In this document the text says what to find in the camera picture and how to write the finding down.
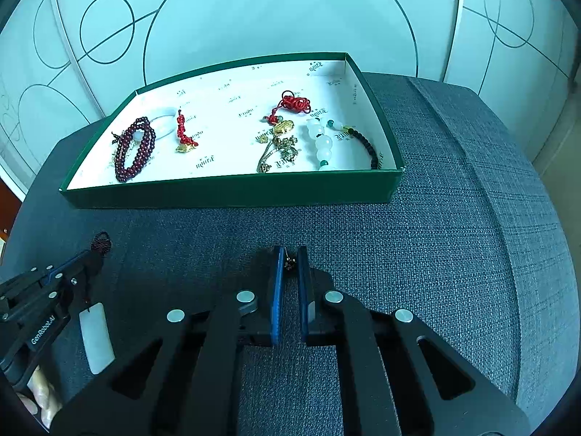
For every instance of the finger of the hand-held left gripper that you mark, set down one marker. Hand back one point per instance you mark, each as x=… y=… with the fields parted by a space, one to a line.
x=54 y=270
x=45 y=297

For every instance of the person's left hand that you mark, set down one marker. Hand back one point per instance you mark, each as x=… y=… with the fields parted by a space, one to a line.
x=43 y=395

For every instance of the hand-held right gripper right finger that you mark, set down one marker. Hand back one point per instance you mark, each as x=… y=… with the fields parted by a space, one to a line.
x=305 y=299

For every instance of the white jade bangle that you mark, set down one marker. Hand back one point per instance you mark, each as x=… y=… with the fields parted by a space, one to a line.
x=164 y=131

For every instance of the green cardboard box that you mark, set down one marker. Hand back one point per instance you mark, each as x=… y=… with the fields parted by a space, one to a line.
x=227 y=195

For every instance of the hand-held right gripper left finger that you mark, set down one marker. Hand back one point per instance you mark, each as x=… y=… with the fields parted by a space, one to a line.
x=276 y=299

